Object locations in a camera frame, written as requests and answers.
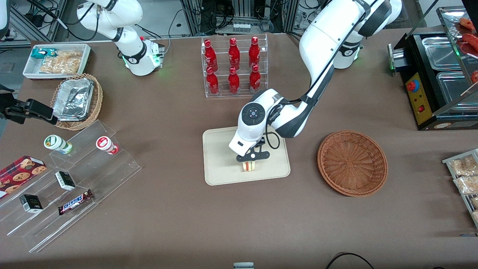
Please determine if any tray of bagged snacks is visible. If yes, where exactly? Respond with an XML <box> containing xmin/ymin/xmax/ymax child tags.
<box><xmin>442</xmin><ymin>148</ymin><xmax>478</xmax><ymax>229</ymax></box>

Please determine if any clear bag of crackers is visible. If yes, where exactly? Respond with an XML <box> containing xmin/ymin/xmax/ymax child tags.
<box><xmin>39</xmin><ymin>50</ymin><xmax>83</xmax><ymax>75</ymax></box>

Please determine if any round brown wicker basket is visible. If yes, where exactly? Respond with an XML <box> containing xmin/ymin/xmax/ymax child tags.
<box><xmin>317</xmin><ymin>130</ymin><xmax>388</xmax><ymax>197</ymax></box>

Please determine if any steel warmer pan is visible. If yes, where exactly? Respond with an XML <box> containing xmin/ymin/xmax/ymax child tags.
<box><xmin>436</xmin><ymin>71</ymin><xmax>478</xmax><ymax>111</ymax></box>
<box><xmin>421</xmin><ymin>36</ymin><xmax>462</xmax><ymax>71</ymax></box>

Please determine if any small black box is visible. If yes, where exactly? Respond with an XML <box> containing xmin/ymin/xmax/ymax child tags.
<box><xmin>19</xmin><ymin>194</ymin><xmax>44</xmax><ymax>214</ymax></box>
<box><xmin>55</xmin><ymin>171</ymin><xmax>76</xmax><ymax>191</ymax></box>

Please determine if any red cola bottle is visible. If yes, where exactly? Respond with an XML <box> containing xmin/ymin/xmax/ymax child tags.
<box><xmin>249</xmin><ymin>64</ymin><xmax>262</xmax><ymax>93</ymax></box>
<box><xmin>249</xmin><ymin>36</ymin><xmax>261</xmax><ymax>69</ymax></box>
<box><xmin>228</xmin><ymin>37</ymin><xmax>241</xmax><ymax>70</ymax></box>
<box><xmin>204</xmin><ymin>39</ymin><xmax>218</xmax><ymax>71</ymax></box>
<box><xmin>228</xmin><ymin>67</ymin><xmax>240</xmax><ymax>94</ymax></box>
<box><xmin>206</xmin><ymin>67</ymin><xmax>220</xmax><ymax>95</ymax></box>

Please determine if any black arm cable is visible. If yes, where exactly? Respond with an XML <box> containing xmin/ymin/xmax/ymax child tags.
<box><xmin>263</xmin><ymin>0</ymin><xmax>374</xmax><ymax>149</ymax></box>

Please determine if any oval light wicker basket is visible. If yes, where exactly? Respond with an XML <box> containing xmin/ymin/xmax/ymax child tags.
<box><xmin>50</xmin><ymin>73</ymin><xmax>103</xmax><ymax>131</ymax></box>

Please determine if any snickers chocolate bar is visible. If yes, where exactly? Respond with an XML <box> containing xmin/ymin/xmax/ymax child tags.
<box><xmin>58</xmin><ymin>189</ymin><xmax>94</xmax><ymax>216</ymax></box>

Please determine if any aluminium equipment frame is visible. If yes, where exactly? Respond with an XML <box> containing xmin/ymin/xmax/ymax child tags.
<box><xmin>179</xmin><ymin>0</ymin><xmax>301</xmax><ymax>35</ymax></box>

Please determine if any green snack packet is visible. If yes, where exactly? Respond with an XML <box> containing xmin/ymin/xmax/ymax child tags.
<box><xmin>30</xmin><ymin>48</ymin><xmax>57</xmax><ymax>59</ymax></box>

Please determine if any black floor cable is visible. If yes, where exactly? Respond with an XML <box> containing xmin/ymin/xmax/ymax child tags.
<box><xmin>325</xmin><ymin>252</ymin><xmax>376</xmax><ymax>269</ymax></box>

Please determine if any red chocolate cookie box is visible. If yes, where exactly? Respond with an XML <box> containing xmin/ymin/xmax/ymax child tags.
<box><xmin>0</xmin><ymin>155</ymin><xmax>47</xmax><ymax>199</ymax></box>

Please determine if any clear acrylic bottle rack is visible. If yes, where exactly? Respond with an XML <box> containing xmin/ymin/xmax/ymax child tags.
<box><xmin>201</xmin><ymin>33</ymin><xmax>269</xmax><ymax>99</ymax></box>

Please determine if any aluminium foil tray stack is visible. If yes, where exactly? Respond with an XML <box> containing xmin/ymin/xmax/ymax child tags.
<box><xmin>52</xmin><ymin>77</ymin><xmax>95</xmax><ymax>121</ymax></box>

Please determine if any clear acrylic stepped display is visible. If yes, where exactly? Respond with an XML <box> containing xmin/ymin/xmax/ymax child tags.
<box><xmin>0</xmin><ymin>120</ymin><xmax>143</xmax><ymax>254</ymax></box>

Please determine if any beige plastic serving tray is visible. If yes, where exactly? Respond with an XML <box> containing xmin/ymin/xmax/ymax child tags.
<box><xmin>202</xmin><ymin>122</ymin><xmax>291</xmax><ymax>186</ymax></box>

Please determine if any red lid yogurt cup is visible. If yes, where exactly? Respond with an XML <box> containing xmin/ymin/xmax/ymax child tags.
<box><xmin>95</xmin><ymin>136</ymin><xmax>120</xmax><ymax>155</ymax></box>

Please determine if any white rectangular snack bin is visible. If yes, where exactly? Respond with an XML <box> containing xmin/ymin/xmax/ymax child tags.
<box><xmin>22</xmin><ymin>43</ymin><xmax>91</xmax><ymax>80</ymax></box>

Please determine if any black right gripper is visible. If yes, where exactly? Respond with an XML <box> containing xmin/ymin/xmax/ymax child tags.
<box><xmin>0</xmin><ymin>85</ymin><xmax>59</xmax><ymax>125</ymax></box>

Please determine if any green lid yogurt cup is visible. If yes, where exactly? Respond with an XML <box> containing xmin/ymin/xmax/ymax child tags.
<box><xmin>43</xmin><ymin>134</ymin><xmax>74</xmax><ymax>155</ymax></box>

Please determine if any black food warmer machine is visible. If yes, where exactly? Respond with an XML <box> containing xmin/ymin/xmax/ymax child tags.
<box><xmin>388</xmin><ymin>6</ymin><xmax>478</xmax><ymax>131</ymax></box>

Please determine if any clear bag of pastry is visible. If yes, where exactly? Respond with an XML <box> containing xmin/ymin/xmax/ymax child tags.
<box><xmin>453</xmin><ymin>176</ymin><xmax>478</xmax><ymax>195</ymax></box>
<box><xmin>449</xmin><ymin>155</ymin><xmax>478</xmax><ymax>177</ymax></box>

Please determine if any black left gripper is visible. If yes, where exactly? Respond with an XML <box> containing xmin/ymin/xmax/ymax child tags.
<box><xmin>236</xmin><ymin>137</ymin><xmax>271</xmax><ymax>171</ymax></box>

